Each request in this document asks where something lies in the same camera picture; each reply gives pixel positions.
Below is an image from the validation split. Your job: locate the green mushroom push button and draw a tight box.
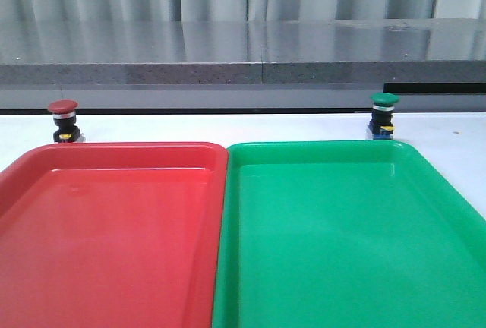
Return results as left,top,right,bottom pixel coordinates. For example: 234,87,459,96
368,93,399,140

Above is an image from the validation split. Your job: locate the red mushroom push button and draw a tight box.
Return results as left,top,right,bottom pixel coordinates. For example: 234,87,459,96
48,99,85,143

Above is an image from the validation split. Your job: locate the green plastic tray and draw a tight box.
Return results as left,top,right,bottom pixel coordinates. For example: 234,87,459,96
212,140,485,327

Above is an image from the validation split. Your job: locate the red plastic tray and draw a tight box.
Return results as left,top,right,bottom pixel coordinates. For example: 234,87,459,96
1,142,228,327

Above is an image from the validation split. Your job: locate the grey stone counter ledge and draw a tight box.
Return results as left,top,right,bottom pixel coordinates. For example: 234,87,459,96
1,19,485,113

